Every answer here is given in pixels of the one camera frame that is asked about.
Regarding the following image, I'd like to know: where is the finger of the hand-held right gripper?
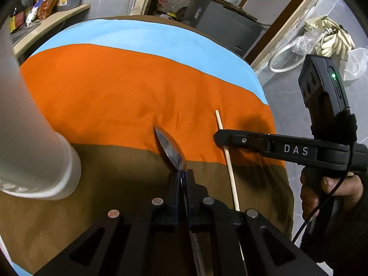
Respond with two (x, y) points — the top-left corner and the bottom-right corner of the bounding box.
(213, 129), (270, 155)

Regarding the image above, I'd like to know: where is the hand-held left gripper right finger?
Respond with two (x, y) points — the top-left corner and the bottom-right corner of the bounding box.
(184, 171), (328, 276)

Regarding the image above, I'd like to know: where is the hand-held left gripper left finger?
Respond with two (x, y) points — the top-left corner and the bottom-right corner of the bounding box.
(34, 171), (189, 276)

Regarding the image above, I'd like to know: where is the wooden chopstick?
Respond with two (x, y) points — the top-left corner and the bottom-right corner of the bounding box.
(215, 110), (248, 276)

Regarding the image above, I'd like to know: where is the metal spoon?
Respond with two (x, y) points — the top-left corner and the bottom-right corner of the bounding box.
(154, 124), (207, 276)

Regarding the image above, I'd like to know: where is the white cup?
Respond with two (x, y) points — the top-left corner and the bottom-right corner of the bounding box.
(0, 27), (82, 200)

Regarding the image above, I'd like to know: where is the person's right forearm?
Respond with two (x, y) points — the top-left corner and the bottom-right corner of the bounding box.
(299, 204), (368, 272)

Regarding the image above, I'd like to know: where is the person's right hand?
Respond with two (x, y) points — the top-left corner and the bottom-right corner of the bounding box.
(300, 170), (365, 223)

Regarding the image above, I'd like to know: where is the large clear plastic bag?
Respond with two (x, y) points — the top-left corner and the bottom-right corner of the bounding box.
(339, 47), (368, 81)

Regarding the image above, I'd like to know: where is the small clear plastic bag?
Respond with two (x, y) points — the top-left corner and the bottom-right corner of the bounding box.
(292, 34), (317, 55)

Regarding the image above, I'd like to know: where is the striped cloth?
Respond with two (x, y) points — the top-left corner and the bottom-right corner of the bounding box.
(0, 16), (295, 276)

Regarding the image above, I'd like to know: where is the grey cabinet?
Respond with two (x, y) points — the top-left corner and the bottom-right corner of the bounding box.
(184, 0), (263, 59)

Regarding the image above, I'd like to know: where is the pile of plastic bags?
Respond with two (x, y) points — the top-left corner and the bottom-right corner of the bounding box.
(155, 0), (190, 20)

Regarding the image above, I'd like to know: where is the beige kitchen counter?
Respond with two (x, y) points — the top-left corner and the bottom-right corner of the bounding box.
(11, 3), (91, 64)

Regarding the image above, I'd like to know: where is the steel sink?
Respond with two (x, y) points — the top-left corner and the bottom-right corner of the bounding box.
(10, 21), (41, 45)

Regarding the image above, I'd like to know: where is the white blue packet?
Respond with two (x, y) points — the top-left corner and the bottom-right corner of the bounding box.
(26, 0), (43, 25)

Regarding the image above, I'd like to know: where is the white hose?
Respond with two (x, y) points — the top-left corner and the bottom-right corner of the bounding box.
(269, 44), (305, 74)

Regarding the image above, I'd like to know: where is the black cable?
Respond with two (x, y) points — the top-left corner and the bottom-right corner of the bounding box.
(291, 108), (357, 243)

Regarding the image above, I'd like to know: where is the wooden door frame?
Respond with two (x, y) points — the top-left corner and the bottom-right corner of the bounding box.
(131, 0), (334, 66)

